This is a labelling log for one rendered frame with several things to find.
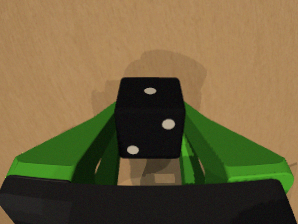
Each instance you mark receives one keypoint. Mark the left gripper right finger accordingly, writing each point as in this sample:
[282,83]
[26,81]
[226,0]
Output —
[225,155]

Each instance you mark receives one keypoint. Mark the black die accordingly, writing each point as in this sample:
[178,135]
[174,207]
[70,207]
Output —
[150,116]

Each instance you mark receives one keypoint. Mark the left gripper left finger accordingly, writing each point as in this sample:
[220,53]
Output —
[74,154]

